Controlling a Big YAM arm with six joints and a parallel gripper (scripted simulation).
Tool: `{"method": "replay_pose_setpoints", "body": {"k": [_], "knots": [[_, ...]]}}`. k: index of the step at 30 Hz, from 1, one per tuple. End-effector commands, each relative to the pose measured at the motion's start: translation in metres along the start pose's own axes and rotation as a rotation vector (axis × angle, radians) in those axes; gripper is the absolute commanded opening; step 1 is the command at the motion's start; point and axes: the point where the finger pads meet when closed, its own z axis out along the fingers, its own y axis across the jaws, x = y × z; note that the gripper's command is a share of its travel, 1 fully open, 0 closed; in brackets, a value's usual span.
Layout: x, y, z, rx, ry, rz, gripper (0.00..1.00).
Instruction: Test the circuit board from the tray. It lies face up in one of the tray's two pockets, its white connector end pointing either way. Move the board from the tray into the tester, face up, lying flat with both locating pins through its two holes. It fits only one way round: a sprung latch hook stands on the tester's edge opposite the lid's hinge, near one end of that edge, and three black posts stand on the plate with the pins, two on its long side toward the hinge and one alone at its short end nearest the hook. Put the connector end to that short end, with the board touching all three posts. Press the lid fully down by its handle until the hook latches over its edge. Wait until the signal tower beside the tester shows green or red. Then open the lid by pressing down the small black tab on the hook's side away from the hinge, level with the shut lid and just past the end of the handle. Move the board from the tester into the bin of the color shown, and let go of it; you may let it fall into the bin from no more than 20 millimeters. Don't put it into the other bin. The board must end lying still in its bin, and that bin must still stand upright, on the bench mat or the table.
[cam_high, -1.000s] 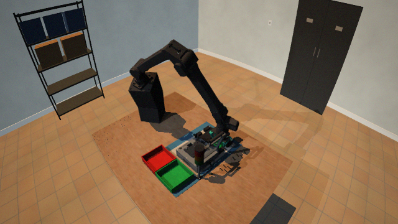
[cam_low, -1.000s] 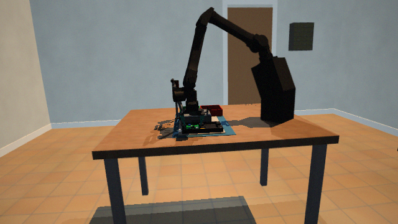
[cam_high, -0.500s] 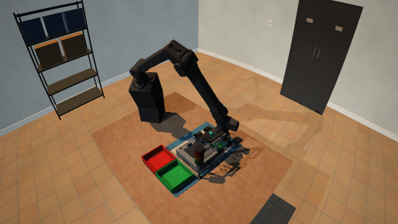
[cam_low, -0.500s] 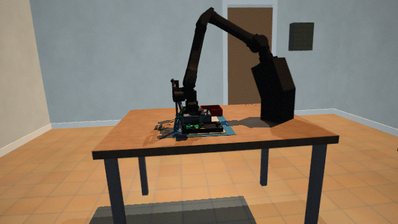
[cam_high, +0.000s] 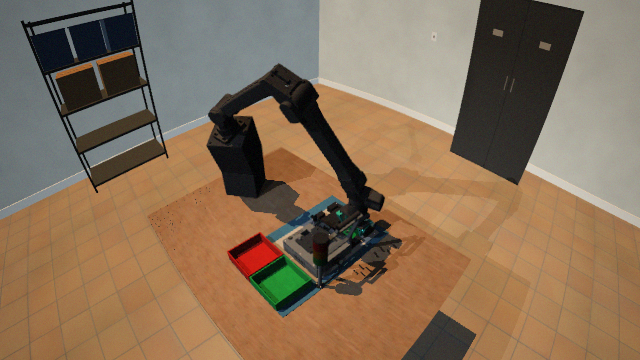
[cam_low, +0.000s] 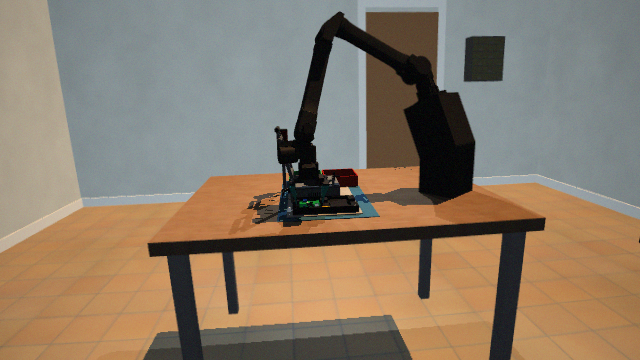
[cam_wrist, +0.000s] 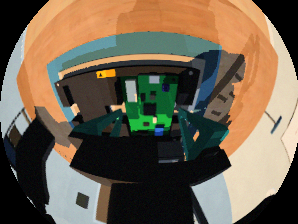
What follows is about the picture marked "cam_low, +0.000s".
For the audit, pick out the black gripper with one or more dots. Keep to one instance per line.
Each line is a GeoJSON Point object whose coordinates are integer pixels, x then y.
{"type": "Point", "coordinates": [318, 182]}

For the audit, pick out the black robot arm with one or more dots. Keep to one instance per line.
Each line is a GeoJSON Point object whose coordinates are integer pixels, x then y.
{"type": "Point", "coordinates": [302, 149]}

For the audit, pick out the red open box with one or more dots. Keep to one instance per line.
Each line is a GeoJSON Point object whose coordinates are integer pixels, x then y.
{"type": "Point", "coordinates": [348, 177]}

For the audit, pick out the green circuit board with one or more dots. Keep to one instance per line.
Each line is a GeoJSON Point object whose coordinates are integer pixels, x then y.
{"type": "Point", "coordinates": [309, 203]}

